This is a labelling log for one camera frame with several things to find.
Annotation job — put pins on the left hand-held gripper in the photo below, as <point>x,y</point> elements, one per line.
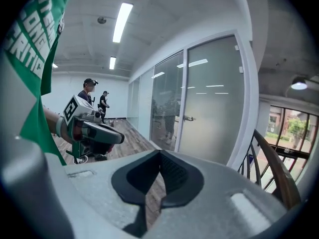
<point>74,108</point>

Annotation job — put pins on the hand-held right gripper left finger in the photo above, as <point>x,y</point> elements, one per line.
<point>104,208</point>

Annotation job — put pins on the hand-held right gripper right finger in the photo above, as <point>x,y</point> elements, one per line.
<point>211,208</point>

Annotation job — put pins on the frosted glass door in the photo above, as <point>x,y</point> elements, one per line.
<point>214,96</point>

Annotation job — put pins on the person's left forearm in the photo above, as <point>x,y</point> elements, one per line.
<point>51,119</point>

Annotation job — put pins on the grey wrist band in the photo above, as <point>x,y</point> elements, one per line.
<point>61,127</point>

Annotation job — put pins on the black metal railing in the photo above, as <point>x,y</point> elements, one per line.
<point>258,173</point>

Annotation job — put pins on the long ceiling light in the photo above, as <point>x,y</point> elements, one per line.
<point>122,21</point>
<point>54,65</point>
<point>112,62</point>

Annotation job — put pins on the wooden handrail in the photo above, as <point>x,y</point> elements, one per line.
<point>281,163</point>

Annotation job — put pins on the black-framed window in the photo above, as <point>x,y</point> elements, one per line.
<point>291,131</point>

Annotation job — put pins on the round ceiling fixture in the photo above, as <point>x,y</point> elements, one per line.
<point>101,20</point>

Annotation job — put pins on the green printed t-shirt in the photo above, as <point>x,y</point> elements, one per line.
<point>32,46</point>

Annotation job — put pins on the round spot lamp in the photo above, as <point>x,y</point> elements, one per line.
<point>299,83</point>

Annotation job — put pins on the white door frame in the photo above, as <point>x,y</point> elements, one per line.
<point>251,108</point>

